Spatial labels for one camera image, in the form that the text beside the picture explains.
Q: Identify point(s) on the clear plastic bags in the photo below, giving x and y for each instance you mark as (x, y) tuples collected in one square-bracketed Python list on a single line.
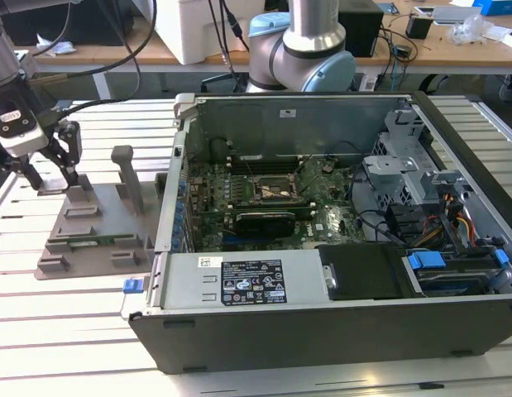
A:
[(470, 31)]

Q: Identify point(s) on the black graphics card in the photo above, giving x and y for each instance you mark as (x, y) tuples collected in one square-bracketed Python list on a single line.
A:
[(264, 225)]

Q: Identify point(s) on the green RAM stick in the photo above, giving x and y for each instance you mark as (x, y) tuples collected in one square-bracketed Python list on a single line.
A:
[(102, 239)]

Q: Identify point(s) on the white case sticker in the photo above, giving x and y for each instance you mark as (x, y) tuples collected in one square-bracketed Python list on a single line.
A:
[(288, 113)]

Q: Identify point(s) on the silver wrist camera block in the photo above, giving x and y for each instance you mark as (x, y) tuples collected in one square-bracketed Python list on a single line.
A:
[(27, 64)]

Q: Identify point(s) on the small black box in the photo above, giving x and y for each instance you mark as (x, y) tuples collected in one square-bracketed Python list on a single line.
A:
[(419, 28)]

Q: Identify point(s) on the silver power supply unit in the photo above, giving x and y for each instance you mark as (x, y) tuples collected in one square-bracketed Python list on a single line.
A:
[(185, 285)]

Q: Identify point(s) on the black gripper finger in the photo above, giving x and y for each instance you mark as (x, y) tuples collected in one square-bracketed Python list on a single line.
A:
[(72, 157), (28, 171)]

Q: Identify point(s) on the grey parts rack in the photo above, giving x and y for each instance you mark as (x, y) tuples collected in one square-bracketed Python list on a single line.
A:
[(90, 260)]

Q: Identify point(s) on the hard disk in blue carrier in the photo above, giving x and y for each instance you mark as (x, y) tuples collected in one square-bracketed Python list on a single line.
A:
[(427, 261)]

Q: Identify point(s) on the round coin battery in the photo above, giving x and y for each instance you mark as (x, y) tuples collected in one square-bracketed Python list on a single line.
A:
[(326, 167)]

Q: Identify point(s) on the white foam box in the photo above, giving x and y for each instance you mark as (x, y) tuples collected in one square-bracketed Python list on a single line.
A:
[(189, 33)]

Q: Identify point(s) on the blue expansion slot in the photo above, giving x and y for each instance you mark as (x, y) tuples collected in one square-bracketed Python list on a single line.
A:
[(228, 244)]

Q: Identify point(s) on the blue cardboard box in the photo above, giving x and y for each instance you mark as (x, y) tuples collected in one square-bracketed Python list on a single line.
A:
[(499, 7)]

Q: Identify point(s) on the black plastic shroud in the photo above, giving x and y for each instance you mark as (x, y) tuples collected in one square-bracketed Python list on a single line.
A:
[(363, 269)]

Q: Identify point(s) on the open black PC case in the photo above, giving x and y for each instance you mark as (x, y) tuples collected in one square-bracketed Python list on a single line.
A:
[(280, 343)]

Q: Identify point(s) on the CPU socket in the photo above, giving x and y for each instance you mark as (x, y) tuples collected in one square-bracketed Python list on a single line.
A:
[(280, 184)]

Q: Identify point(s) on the white flat box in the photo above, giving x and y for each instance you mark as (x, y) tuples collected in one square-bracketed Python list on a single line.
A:
[(454, 15)]

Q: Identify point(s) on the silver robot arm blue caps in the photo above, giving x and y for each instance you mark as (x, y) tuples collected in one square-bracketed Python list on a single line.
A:
[(309, 37)]

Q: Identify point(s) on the crumpled white paper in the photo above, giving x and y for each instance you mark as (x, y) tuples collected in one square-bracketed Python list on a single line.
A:
[(53, 45)]

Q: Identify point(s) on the large black box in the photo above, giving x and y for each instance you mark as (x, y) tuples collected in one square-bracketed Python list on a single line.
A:
[(94, 25)]

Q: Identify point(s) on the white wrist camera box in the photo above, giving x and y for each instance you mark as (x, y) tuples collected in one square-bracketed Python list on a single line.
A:
[(20, 132)]

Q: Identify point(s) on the blue case latch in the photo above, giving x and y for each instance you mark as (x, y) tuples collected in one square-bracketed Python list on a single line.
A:
[(130, 286)]

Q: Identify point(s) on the green motherboard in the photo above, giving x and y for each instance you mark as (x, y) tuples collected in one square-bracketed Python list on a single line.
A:
[(330, 219)]

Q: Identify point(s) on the silver metal drive cage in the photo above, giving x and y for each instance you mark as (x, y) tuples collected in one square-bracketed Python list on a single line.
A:
[(388, 165)]

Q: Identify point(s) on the black speaker box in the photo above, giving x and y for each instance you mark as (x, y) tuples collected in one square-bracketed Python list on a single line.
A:
[(363, 33)]

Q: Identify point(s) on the wooden desk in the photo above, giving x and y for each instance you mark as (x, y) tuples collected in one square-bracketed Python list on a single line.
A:
[(446, 54)]

